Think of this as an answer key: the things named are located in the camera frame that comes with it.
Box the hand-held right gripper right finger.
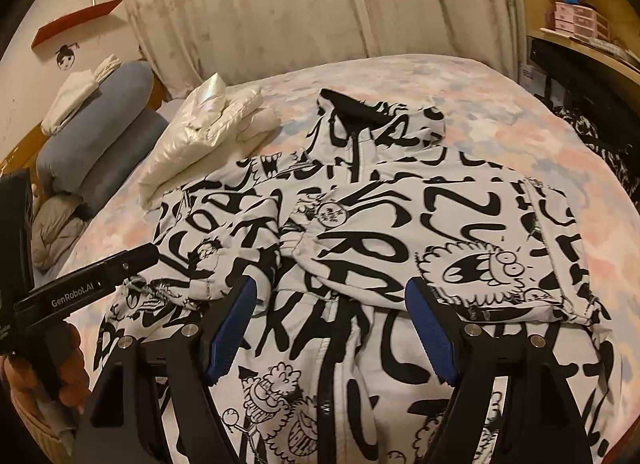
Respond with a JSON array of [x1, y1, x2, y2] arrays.
[[405, 277, 596, 464]]

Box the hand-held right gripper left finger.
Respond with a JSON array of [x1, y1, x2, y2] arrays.
[[75, 274, 261, 464]]

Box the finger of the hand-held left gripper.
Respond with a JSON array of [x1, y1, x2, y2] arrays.
[[62, 244, 162, 295]]

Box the black and white patterned shorts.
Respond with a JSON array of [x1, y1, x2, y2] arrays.
[[92, 88, 618, 464]]

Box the person's left forearm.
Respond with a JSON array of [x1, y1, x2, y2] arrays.
[[10, 409, 76, 462]]

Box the person's left hand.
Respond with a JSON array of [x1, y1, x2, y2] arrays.
[[0, 323, 97, 427]]

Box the beige quilt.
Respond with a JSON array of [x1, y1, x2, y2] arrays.
[[30, 191, 91, 270]]

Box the dark blue-grey pillow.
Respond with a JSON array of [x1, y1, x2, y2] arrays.
[[75, 109, 171, 220]]

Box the light blue-grey pillow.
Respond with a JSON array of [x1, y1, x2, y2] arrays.
[[35, 62, 156, 195]]

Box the cream satin pillow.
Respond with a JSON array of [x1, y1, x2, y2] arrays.
[[137, 73, 281, 210]]

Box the white folded cloth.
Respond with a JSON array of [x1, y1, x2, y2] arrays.
[[40, 55, 123, 136]]

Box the bed with pastel sheet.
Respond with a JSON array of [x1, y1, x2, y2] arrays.
[[30, 52, 640, 464]]

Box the black and white furry cloth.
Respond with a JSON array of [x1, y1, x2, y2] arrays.
[[552, 104, 640, 190]]

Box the white cardboard box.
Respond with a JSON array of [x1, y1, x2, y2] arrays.
[[520, 62, 546, 95]]

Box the beige curtain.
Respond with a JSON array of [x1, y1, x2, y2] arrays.
[[112, 0, 531, 90]]

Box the pink drawer box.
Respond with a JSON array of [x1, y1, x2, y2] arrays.
[[547, 0, 611, 42]]

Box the cartoon face wall sticker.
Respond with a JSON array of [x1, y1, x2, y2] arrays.
[[55, 42, 83, 72]]

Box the red wall shelf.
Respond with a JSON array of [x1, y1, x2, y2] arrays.
[[32, 0, 123, 48]]

